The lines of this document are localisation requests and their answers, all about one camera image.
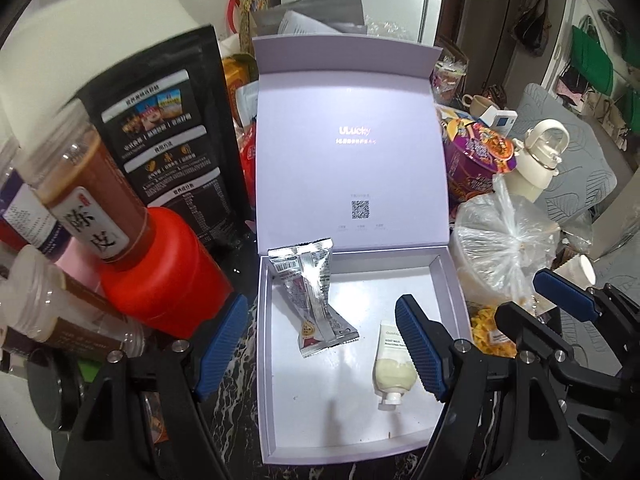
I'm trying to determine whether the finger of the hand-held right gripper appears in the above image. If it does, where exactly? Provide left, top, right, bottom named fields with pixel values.
left=494, top=301, right=591, bottom=386
left=532, top=268, right=640, bottom=341

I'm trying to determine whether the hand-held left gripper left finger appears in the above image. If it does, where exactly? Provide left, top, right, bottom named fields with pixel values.
left=59, top=294, right=250, bottom=480

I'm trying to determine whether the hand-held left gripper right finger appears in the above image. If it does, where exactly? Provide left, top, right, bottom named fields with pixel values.
left=394, top=294, right=571, bottom=480

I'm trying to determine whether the white hand cream tube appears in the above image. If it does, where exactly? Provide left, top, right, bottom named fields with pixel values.
left=374, top=321, right=418, bottom=411

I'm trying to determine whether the silver snack packet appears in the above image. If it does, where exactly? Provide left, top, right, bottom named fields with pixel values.
left=267, top=238, right=360, bottom=359

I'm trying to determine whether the lavender gift box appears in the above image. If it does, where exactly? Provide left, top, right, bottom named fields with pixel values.
left=251, top=35, right=473, bottom=466

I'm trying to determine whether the white paper cup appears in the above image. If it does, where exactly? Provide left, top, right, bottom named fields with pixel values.
left=552, top=255, right=598, bottom=286

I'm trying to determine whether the yellow snack bag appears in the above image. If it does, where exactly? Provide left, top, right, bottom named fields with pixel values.
left=470, top=305, right=516, bottom=358

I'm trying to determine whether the clear plastic bag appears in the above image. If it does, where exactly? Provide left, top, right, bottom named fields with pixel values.
left=450, top=175, right=568, bottom=306

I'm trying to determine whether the red canister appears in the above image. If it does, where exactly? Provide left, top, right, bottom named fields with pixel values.
left=97, top=206, right=235, bottom=339

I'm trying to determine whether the cream water bottle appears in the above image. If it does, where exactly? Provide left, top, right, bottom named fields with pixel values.
left=502, top=119, right=571, bottom=203

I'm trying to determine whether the grey leaf-pattern cushion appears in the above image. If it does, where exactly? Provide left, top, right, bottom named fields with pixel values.
left=515, top=82, right=636, bottom=221

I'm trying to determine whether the clear jar with brown contents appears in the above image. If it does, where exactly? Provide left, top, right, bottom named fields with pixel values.
left=0, top=280, right=126, bottom=371
left=10, top=245, right=146, bottom=351

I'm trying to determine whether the pink container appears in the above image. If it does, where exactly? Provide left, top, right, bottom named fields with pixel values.
left=55, top=237, right=108, bottom=296

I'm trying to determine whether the purple instant noodle bowl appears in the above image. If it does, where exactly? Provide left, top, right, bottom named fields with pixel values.
left=439, top=110, right=518, bottom=206

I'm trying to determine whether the small white gadget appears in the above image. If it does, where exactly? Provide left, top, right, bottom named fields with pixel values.
left=477, top=108, right=518, bottom=136

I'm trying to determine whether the red snack packet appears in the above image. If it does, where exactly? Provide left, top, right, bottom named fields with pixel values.
left=239, top=125, right=258, bottom=221

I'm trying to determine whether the beige mug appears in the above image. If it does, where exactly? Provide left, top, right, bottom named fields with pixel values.
left=461, top=94, right=496, bottom=118

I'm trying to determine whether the bottle with blue white label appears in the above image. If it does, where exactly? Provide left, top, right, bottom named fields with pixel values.
left=0, top=140, right=71, bottom=261

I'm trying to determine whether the green bag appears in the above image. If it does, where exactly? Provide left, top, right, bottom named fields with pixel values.
left=570, top=25, right=615, bottom=96

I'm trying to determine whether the black stand-up pouch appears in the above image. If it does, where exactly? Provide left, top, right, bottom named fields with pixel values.
left=80, top=25, right=256, bottom=256

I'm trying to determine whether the clear wrapped snack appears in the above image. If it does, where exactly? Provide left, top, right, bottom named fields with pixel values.
left=432, top=55, right=468, bottom=106

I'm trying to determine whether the orange snack packet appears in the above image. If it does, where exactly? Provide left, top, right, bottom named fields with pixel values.
left=222, top=55, right=258, bottom=126

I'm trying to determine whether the brown hanging handbag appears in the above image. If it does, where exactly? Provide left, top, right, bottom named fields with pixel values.
left=515, top=0, right=551, bottom=56

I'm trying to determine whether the white refrigerator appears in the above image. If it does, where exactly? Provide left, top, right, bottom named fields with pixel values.
left=360, top=0, right=446, bottom=46

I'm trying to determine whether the woven basket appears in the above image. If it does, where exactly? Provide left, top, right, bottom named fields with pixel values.
left=239, top=0, right=273, bottom=56

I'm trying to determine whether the grey paper bag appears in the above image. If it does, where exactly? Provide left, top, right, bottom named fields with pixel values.
left=250, top=0, right=368, bottom=38

